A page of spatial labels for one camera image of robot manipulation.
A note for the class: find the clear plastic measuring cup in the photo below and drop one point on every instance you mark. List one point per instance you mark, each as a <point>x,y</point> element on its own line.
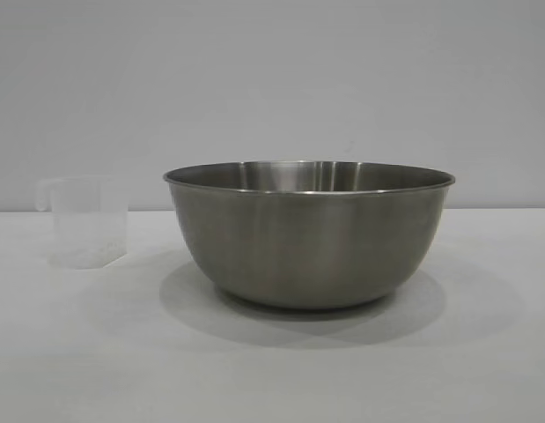
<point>87,211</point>

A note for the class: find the stainless steel mixing bowl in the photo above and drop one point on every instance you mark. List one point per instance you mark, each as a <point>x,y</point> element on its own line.
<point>309,238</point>

